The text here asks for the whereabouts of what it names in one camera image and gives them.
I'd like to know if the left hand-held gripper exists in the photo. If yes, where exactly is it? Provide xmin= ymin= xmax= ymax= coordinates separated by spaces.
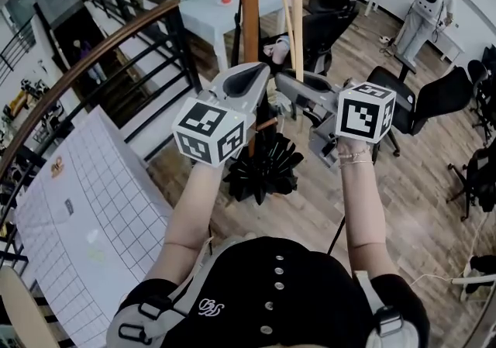
xmin=171 ymin=62 xmax=272 ymax=168

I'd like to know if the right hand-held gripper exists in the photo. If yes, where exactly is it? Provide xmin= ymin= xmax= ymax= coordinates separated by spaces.
xmin=275 ymin=71 xmax=397 ymax=169

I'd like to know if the person's right forearm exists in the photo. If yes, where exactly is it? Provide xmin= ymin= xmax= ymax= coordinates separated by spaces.
xmin=335 ymin=140 xmax=401 ymax=278

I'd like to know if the person's left forearm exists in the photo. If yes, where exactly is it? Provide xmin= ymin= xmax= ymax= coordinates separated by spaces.
xmin=145 ymin=160 xmax=226 ymax=288

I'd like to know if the pink clothes bundle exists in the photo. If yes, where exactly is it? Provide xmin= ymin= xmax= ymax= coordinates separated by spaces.
xmin=262 ymin=36 xmax=291 ymax=65

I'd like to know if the black office chair with clothes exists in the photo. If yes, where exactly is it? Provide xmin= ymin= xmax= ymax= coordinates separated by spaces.
xmin=258 ymin=0 xmax=363 ymax=77

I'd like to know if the small white table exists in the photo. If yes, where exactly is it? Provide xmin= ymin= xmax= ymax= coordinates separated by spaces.
xmin=428 ymin=26 xmax=465 ymax=65

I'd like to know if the curved wooden handrail black railing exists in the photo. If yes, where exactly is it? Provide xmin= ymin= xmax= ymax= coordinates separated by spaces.
xmin=0 ymin=0 xmax=203 ymax=274

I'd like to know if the person's black buttoned top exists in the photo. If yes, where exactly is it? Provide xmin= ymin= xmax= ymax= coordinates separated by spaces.
xmin=115 ymin=236 xmax=431 ymax=348

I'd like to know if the white gridded board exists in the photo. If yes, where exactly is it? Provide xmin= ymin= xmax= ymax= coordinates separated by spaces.
xmin=13 ymin=105 xmax=174 ymax=348

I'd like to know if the white power strip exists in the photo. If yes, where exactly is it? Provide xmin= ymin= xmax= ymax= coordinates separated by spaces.
xmin=451 ymin=274 xmax=496 ymax=286

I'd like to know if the beige curved board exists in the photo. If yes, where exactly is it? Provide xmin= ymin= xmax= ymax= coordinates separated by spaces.
xmin=0 ymin=264 xmax=52 ymax=348

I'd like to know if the thin wrist bracelet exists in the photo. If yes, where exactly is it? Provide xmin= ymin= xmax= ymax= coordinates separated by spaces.
xmin=337 ymin=146 xmax=373 ymax=169

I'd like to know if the black floor cable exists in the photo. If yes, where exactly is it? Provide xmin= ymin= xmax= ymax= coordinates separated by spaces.
xmin=326 ymin=215 xmax=346 ymax=257

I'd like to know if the white floor cable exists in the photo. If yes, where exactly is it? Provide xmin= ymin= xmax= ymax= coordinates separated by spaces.
xmin=408 ymin=214 xmax=490 ymax=288

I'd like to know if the grey harness strap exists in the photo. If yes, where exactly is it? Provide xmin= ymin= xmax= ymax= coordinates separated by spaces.
xmin=106 ymin=237 xmax=214 ymax=348
xmin=353 ymin=269 xmax=422 ymax=348

